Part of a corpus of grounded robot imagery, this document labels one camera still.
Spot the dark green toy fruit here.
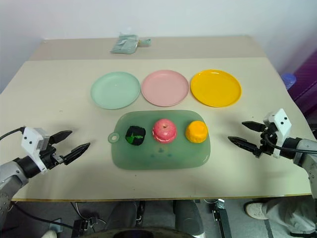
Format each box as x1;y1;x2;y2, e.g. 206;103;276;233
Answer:
125;125;146;146

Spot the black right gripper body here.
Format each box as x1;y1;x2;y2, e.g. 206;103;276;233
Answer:
253;123;280;158

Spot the black table leg bracket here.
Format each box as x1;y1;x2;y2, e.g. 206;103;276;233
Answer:
211;198;232;238

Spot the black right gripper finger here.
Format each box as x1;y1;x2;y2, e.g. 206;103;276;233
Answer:
227;136;261;156
241;120;265;133

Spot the green translucent cutting board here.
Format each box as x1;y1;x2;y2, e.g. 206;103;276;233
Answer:
107;110;212;171

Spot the purple container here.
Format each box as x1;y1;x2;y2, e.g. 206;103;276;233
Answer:
287;49;317;139

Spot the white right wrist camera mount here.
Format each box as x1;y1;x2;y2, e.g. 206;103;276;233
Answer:
263;108;295;159

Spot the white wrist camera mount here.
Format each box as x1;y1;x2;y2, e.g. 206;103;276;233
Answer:
20;127;52;175
263;108;295;159

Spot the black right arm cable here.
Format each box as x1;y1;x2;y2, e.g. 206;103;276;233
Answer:
261;129;317;153

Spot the orange toy fruit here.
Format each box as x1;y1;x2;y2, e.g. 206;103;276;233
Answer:
185;120;209;144

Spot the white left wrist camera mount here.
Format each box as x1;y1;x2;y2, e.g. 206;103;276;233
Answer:
20;127;52;175

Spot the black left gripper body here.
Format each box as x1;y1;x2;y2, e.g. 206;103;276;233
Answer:
39;142;65;170

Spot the person's grey trouser leg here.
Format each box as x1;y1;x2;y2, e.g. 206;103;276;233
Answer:
262;197;317;236

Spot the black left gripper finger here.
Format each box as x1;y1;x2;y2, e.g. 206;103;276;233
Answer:
62;142;91;166
48;130;73;145

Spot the black floor cable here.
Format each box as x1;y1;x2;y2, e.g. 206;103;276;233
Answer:
9;201;75;230

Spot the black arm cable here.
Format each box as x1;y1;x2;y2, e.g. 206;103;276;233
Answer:
261;129;317;153
0;126;26;141

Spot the yellow plate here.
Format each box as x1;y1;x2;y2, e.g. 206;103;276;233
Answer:
190;69;242;108

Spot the pink toy apple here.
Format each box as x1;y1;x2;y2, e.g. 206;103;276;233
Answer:
152;119;177;144

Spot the person's white shoe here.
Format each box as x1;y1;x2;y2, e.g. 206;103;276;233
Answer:
244;201;271;220

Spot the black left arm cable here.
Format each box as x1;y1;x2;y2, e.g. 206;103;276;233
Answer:
0;126;26;141

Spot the black box on floor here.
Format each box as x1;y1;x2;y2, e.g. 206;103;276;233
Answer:
71;217;100;238

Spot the mint green plate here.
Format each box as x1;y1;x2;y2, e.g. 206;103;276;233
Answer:
90;71;141;111

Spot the pink plate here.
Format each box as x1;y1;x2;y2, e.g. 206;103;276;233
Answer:
141;69;190;108

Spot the grey-green packaged cloth bag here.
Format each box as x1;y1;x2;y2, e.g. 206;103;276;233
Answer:
110;32;152;55

